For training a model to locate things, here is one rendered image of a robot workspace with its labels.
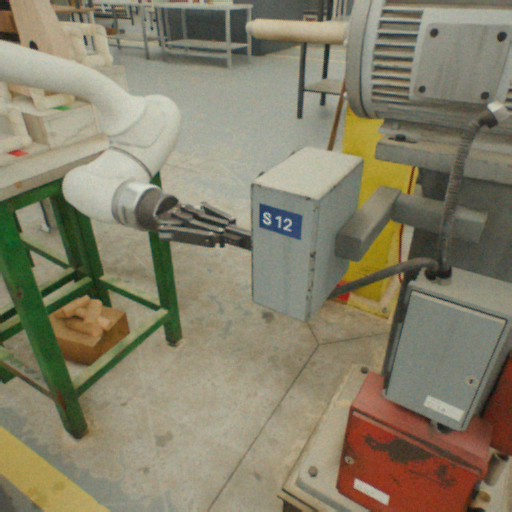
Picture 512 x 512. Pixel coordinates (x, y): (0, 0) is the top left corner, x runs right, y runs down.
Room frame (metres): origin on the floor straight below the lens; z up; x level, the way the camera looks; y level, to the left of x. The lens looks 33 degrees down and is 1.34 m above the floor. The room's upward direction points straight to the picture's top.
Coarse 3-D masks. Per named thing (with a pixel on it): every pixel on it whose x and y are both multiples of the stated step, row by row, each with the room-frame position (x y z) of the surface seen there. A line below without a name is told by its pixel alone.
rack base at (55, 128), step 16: (32, 112) 1.18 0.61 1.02; (48, 112) 1.18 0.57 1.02; (64, 112) 1.20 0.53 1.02; (80, 112) 1.24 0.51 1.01; (0, 128) 1.26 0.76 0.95; (32, 128) 1.17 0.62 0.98; (48, 128) 1.15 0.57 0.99; (64, 128) 1.19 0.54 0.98; (80, 128) 1.23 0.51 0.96; (48, 144) 1.14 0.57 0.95; (64, 144) 1.18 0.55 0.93
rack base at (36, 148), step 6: (0, 138) 1.20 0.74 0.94; (6, 138) 1.20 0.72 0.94; (36, 144) 1.15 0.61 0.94; (42, 144) 1.15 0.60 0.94; (24, 150) 1.10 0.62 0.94; (30, 150) 1.10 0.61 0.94; (36, 150) 1.11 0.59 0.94; (42, 150) 1.12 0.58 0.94; (48, 150) 1.13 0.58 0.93; (0, 156) 1.06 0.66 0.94; (6, 156) 1.06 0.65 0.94; (12, 156) 1.06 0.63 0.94; (18, 156) 1.06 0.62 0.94; (24, 156) 1.07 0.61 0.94; (0, 162) 1.02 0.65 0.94; (6, 162) 1.03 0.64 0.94; (12, 162) 1.04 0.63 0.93
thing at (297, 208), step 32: (288, 160) 0.57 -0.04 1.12; (320, 160) 0.57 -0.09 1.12; (352, 160) 0.57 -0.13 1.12; (256, 192) 0.49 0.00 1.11; (288, 192) 0.47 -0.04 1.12; (320, 192) 0.46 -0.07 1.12; (352, 192) 0.55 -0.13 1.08; (256, 224) 0.49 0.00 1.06; (288, 224) 0.46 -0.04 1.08; (320, 224) 0.46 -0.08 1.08; (256, 256) 0.49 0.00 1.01; (288, 256) 0.46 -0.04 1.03; (320, 256) 0.46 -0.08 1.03; (256, 288) 0.49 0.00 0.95; (288, 288) 0.46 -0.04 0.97; (320, 288) 0.48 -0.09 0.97; (352, 288) 0.55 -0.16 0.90
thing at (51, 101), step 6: (48, 96) 1.21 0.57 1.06; (54, 96) 1.22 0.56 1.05; (60, 96) 1.23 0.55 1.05; (66, 96) 1.24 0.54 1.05; (72, 96) 1.26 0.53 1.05; (36, 102) 1.18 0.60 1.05; (42, 102) 1.18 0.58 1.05; (48, 102) 1.19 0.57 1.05; (54, 102) 1.20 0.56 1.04; (60, 102) 1.22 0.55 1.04; (66, 102) 1.24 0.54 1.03; (72, 102) 1.26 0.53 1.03; (42, 108) 1.18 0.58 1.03; (48, 108) 1.19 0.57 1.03
